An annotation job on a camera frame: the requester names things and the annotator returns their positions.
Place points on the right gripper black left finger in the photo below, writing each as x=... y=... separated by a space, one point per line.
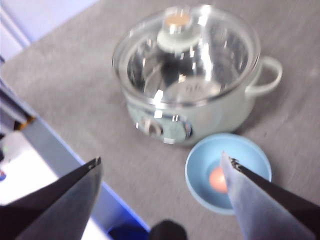
x=50 y=215

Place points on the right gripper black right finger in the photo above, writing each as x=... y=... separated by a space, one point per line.
x=262 y=212

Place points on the brown egg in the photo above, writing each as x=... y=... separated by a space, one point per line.
x=217 y=180

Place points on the glass lid with green knob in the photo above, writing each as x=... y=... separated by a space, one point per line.
x=177 y=37

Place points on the pale green electric steamer pot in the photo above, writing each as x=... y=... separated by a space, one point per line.
x=225 y=117

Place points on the blue ribbed bowl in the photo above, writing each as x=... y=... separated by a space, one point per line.
x=200 y=175

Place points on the white box with green light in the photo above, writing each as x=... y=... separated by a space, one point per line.
x=15 y=145

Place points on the aluminium frame profile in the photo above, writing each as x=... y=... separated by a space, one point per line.
x=12 y=107

